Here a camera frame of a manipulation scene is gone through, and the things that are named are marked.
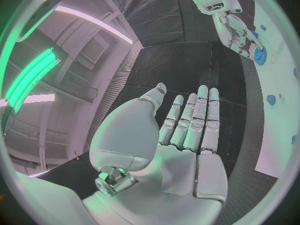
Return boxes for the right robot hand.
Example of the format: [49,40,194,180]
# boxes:
[211,11,265,59]

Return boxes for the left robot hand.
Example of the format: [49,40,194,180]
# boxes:
[81,82,229,225]

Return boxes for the large blue gear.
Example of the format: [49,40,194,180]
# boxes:
[253,45,269,66]

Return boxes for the white task board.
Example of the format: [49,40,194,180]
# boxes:
[248,0,300,179]

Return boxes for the glowing light bar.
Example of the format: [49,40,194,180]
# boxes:
[3,47,62,114]

